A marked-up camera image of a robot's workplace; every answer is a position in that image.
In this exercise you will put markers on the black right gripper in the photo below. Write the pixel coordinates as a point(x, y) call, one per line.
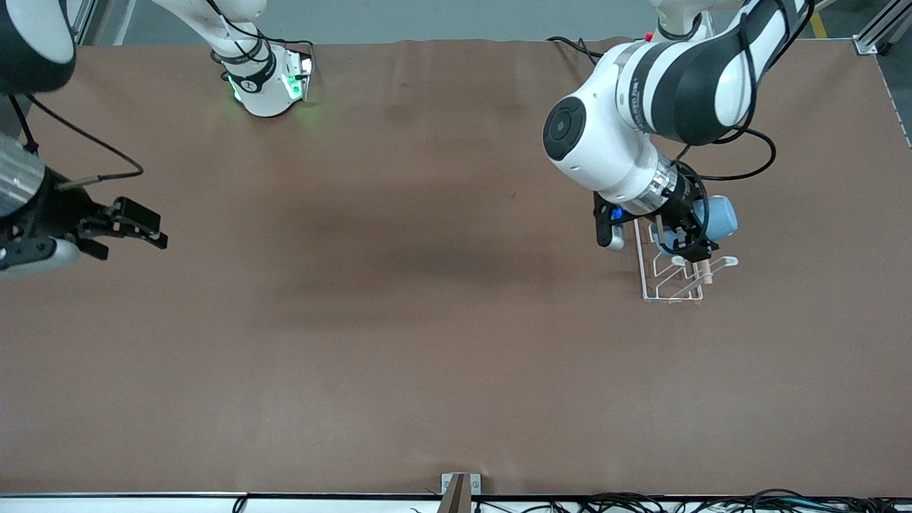
point(55, 214)

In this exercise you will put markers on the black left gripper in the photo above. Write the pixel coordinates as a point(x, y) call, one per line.
point(682, 206)

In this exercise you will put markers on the blue plastic cup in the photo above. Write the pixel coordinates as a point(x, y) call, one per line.
point(721, 217)

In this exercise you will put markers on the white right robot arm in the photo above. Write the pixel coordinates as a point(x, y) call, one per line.
point(260, 92)

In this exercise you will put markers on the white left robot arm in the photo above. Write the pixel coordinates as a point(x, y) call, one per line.
point(605, 142)

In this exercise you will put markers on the brown table cover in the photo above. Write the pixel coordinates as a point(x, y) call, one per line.
point(456, 356)

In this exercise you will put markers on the aluminium frame profile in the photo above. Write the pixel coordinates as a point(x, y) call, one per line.
point(880, 32)
point(85, 21)

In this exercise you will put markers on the grey metal mount bracket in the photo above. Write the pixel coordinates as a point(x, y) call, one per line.
point(459, 491)

